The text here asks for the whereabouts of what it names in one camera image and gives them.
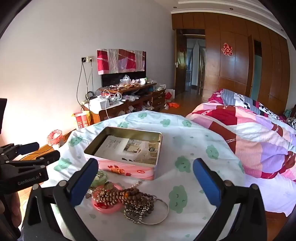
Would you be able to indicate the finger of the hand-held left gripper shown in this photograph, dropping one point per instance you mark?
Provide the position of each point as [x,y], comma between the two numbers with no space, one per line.
[49,157]
[29,148]

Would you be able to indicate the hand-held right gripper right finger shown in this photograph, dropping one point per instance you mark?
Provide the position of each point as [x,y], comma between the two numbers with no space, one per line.
[207,183]

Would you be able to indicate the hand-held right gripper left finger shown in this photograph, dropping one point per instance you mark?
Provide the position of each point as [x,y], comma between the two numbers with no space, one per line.
[84,185]

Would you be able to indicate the green jade bangle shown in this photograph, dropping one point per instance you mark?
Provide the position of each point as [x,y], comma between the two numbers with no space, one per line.
[100,179]

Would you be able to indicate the pink tin box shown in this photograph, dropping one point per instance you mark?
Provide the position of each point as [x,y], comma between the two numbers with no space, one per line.
[129,170]

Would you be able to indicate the person's left hand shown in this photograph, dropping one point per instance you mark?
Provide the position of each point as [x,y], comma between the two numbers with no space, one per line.
[15,208]

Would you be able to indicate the pink waste bin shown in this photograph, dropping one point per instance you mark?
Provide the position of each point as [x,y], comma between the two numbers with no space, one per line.
[55,138]

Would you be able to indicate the cloud print bedsheet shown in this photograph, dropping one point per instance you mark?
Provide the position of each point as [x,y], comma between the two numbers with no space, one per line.
[185,143]

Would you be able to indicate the thin silver bangle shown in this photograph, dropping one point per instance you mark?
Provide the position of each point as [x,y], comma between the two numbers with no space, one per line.
[168,209]

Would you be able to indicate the red and yellow carton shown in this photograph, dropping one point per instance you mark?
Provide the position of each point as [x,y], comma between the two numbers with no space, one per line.
[82,120]

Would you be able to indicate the printed paper leaflet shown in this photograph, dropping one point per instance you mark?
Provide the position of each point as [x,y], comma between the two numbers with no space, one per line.
[120,148]

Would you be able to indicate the pink patchwork quilt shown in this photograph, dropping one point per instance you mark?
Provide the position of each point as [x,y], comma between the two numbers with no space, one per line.
[254,139]

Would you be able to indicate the white box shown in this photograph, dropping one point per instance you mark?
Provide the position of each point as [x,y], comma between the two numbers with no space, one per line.
[101,104]

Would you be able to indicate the orange plastic bag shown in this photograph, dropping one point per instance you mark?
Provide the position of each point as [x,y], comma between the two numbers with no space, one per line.
[173,105]

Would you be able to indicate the white red shopping bag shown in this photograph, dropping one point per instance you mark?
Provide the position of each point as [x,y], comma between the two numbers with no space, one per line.
[169,95]

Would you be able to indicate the wooden television cabinet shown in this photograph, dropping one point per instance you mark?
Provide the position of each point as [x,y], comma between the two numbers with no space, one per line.
[159,97]

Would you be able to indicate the black television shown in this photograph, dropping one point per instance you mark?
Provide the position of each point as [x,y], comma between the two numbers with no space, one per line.
[111,77]

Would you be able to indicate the pile of assorted small goods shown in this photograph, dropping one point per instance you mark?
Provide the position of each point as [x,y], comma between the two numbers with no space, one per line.
[126,80]

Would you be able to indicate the wooden door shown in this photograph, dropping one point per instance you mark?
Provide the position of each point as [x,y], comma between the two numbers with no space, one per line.
[180,76]

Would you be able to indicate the wooden wardrobe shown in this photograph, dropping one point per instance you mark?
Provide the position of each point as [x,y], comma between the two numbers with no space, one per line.
[222,69]

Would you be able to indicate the red patchwork cloth cover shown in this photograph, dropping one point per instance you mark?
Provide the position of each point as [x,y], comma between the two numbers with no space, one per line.
[120,60]

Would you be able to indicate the red paper decoration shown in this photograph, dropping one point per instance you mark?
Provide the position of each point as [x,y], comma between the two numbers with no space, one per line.
[227,49]

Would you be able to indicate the wall socket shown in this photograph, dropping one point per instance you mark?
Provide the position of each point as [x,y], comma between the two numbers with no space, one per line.
[89,59]

